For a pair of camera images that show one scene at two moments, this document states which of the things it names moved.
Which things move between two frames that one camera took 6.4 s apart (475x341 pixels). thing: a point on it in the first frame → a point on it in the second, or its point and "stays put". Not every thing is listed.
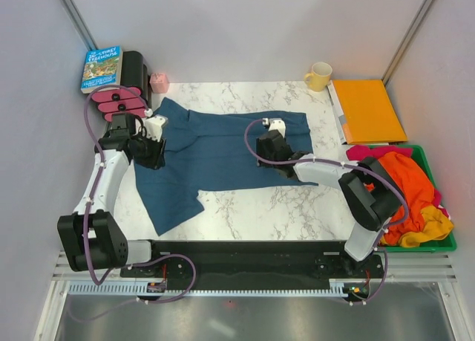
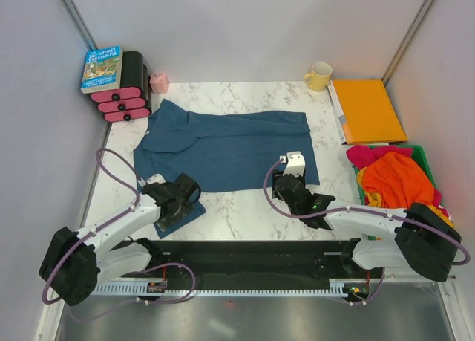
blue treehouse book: [102, 67] stays put
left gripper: [156, 160] → [185, 208]
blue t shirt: [208, 151] stays put
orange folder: [369, 112] stays put
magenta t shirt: [358, 151] stays put
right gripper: [260, 151] → [275, 174]
